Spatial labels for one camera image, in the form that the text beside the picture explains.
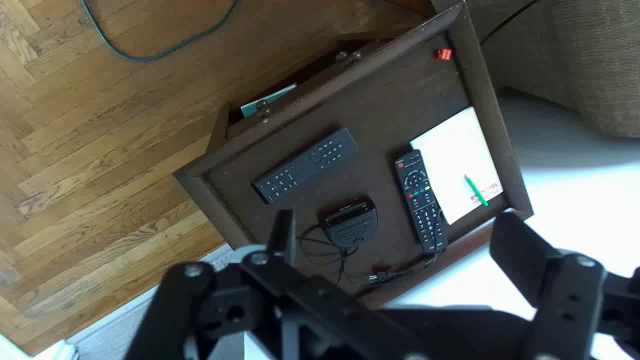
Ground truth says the dark looping floor cable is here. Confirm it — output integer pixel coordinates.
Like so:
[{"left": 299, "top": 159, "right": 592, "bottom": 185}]
[{"left": 77, "top": 0, "right": 242, "bottom": 67}]

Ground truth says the teal book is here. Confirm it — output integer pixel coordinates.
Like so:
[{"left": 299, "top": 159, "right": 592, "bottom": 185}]
[{"left": 237, "top": 83, "right": 298, "bottom": 120}]

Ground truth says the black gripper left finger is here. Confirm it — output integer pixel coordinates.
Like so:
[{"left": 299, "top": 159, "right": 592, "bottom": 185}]
[{"left": 121, "top": 209, "right": 428, "bottom": 360}]

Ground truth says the black digital alarm clock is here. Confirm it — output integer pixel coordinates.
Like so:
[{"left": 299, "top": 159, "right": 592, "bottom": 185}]
[{"left": 318, "top": 197, "right": 379, "bottom": 253}]

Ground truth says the black remote with red button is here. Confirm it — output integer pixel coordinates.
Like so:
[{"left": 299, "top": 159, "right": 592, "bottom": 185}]
[{"left": 389, "top": 148, "right": 450, "bottom": 259}]

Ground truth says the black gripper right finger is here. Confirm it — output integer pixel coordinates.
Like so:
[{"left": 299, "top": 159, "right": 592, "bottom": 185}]
[{"left": 490, "top": 209, "right": 640, "bottom": 360}]

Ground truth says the green pen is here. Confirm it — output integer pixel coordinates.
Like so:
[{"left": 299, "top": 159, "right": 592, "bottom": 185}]
[{"left": 462, "top": 175, "right": 490, "bottom": 209}]

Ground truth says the dark wood nightstand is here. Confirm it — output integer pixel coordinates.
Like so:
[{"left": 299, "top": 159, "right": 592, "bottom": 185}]
[{"left": 173, "top": 3, "right": 536, "bottom": 309}]

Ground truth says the white notepad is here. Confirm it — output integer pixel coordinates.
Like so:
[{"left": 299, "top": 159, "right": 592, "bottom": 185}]
[{"left": 408, "top": 106, "right": 505, "bottom": 226}]

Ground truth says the olive fabric couch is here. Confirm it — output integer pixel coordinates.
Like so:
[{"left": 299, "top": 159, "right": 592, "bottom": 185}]
[{"left": 432, "top": 0, "right": 640, "bottom": 140}]

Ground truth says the thin black clock cable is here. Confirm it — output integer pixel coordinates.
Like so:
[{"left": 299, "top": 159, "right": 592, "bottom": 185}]
[{"left": 296, "top": 223, "right": 442, "bottom": 289}]

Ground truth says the long dark grey remote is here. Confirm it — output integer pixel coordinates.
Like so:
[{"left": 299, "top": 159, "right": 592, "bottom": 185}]
[{"left": 249, "top": 126, "right": 362, "bottom": 207}]

